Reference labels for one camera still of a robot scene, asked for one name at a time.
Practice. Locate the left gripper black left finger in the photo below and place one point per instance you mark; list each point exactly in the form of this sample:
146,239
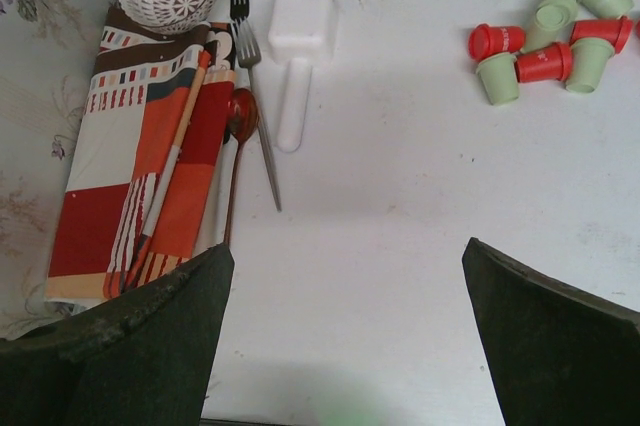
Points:
143,358

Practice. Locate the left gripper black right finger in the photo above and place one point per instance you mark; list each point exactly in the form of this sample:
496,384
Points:
557,355

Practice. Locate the red coffee capsule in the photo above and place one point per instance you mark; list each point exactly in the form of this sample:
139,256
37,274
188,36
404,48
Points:
615,31
554,62
485,40

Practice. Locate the striped orange kitchen towel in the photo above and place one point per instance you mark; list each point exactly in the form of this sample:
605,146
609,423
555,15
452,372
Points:
145,159

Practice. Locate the brown wooden spoon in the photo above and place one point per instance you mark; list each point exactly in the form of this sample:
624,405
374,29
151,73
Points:
242,123

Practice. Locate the white plastic scoop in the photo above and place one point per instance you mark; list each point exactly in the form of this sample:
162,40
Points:
301,36

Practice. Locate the metal fork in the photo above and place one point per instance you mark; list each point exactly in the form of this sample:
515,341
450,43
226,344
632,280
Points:
249,56

